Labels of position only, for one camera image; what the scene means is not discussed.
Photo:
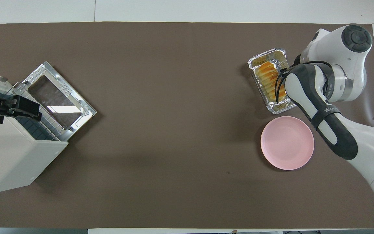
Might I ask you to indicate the aluminium foil tray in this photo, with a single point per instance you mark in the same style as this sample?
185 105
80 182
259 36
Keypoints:
258 61

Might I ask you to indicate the sliced golden bread loaf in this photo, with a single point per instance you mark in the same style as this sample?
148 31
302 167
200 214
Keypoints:
268 76

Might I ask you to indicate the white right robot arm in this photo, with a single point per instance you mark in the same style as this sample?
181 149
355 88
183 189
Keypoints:
346 52

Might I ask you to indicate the glass oven door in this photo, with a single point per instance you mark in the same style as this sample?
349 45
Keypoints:
57 94

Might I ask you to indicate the white toaster oven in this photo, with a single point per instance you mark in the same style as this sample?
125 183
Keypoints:
8 156

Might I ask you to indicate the brown paper table mat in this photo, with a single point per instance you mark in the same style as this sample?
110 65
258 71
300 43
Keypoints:
180 97

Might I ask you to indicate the pink round plate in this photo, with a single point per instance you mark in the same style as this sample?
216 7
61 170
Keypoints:
287 143

